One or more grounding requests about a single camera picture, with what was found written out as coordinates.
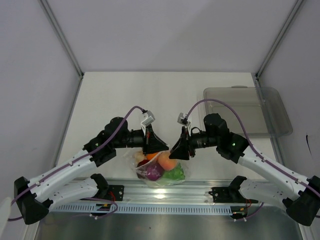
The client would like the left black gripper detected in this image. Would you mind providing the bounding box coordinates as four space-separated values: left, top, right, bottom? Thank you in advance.
113 123 169 156

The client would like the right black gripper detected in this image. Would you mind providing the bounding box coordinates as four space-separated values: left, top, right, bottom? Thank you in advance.
169 126 219 161

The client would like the orange fruit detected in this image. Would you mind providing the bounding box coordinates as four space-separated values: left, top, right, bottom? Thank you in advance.
145 152 159 161

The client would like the small garlic bulb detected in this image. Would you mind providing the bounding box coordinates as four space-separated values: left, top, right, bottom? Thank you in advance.
133 151 146 164

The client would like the peach fruit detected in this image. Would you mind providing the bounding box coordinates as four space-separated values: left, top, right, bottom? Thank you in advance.
158 151 178 171

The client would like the red apple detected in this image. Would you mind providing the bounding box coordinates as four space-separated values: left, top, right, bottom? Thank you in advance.
136 159 149 168

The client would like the green lettuce leaf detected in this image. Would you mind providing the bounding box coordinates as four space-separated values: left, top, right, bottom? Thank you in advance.
162 163 186 181

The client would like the clear zip top bag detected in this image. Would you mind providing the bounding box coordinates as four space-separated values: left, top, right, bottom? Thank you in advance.
123 150 190 188

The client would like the purple red onion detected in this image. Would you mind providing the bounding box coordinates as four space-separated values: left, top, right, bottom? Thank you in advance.
145 163 165 181

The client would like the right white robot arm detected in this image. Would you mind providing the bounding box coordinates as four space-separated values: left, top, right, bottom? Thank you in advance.
169 113 320 227

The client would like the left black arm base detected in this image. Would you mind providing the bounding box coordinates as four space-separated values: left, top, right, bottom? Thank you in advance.
93 185 125 202

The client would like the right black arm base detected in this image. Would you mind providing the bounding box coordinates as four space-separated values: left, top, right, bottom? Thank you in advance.
208 187 259 204

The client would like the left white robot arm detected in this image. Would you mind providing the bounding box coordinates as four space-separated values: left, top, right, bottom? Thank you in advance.
13 117 169 225

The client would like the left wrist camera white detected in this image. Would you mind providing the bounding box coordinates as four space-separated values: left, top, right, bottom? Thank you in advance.
139 110 156 135

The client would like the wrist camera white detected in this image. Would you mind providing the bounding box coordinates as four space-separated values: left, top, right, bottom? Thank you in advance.
139 110 156 135
177 112 192 131

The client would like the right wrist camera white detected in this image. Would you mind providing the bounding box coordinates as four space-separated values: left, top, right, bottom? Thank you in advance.
177 112 192 131

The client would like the aluminium mounting rail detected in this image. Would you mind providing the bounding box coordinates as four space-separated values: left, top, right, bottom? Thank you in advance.
49 177 288 206

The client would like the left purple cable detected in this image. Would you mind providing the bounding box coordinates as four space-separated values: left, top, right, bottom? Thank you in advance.
7 106 148 222

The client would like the grey slotted cable duct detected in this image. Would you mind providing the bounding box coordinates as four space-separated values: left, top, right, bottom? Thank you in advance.
52 202 233 216

